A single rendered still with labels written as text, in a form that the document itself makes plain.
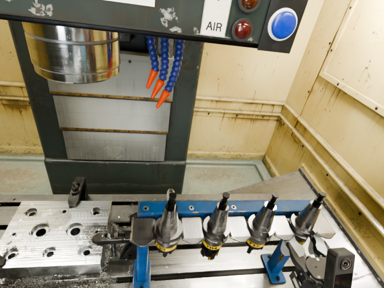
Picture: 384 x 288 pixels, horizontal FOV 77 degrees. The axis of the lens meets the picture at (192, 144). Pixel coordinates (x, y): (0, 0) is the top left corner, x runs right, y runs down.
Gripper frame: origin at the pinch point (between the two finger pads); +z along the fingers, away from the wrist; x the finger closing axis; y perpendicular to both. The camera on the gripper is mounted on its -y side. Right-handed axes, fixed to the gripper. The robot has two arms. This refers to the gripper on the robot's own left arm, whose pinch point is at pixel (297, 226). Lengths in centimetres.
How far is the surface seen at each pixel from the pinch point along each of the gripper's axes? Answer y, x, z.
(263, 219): -6.1, -12.4, -2.2
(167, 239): -0.9, -33.3, -3.2
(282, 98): 9, 46, 99
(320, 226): -1.9, 5.0, -1.3
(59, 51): -35, -53, 10
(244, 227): -1.6, -15.1, -1.1
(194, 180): 63, -6, 79
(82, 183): 20, -61, 34
